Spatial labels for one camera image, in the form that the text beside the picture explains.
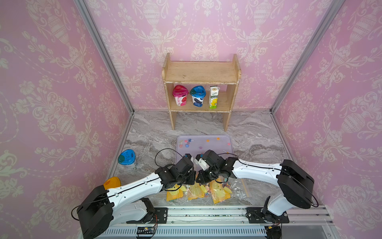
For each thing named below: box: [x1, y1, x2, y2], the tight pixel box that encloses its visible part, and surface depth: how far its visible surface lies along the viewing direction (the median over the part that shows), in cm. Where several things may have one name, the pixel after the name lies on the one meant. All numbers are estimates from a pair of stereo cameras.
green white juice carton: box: [208, 85, 221, 110], surface depth 87 cm
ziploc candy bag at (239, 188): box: [222, 177, 253, 205], surface depth 81 cm
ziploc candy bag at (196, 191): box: [188, 181, 207, 201], surface depth 79 cm
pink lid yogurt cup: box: [172, 84, 190, 107], surface depth 91 cm
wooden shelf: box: [162, 53, 242, 131], surface depth 84 cm
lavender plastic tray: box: [175, 134, 235, 164], surface depth 104 cm
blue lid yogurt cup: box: [190, 85, 207, 108], surface depth 90 cm
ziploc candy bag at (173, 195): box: [166, 183, 187, 202], surface depth 79 cm
